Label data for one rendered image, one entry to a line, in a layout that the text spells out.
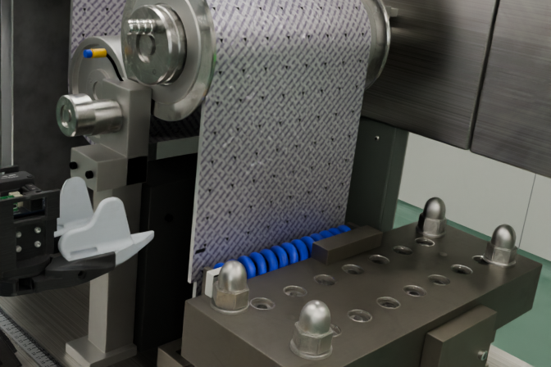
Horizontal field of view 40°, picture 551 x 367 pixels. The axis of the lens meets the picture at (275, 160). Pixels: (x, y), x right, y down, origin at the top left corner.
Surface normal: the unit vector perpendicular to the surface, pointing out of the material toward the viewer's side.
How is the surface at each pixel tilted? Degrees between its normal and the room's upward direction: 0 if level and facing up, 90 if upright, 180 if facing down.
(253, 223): 90
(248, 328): 0
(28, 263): 1
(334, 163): 90
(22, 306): 0
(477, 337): 90
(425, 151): 90
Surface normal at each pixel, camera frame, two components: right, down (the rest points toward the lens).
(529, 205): -0.71, 0.15
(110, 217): 0.62, 0.29
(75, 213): 0.77, 0.19
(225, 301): -0.27, 0.27
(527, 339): 0.11, -0.94
